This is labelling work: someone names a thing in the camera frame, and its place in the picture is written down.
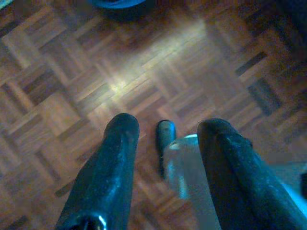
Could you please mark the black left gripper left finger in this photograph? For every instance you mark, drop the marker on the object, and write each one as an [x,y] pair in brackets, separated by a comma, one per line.
[110,167]

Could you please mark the black round waste bin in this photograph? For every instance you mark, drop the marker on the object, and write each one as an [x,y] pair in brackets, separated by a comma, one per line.
[115,3]

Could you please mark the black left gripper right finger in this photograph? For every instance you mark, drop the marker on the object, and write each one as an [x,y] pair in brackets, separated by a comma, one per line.
[230,172]

